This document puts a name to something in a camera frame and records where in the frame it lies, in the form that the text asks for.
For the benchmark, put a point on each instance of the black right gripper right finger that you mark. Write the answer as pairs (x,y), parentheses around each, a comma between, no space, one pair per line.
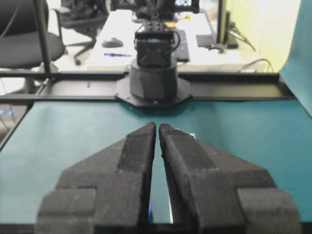
(219,193)

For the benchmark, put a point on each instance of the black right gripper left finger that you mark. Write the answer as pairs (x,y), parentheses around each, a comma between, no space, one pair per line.
(106,193)

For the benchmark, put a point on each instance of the blue pen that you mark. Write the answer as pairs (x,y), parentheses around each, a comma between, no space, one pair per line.
(117,55)

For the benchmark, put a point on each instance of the black keyboard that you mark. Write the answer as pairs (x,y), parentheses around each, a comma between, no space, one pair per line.
(181,54)

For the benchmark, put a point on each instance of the black computer mouse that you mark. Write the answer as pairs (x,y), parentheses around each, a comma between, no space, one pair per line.
(112,43)

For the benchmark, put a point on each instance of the black office chair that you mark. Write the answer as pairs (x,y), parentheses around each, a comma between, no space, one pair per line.
(84,17)
(20,46)

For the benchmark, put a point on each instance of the black aluminium frame rail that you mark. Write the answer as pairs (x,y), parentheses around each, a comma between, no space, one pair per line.
(99,86)

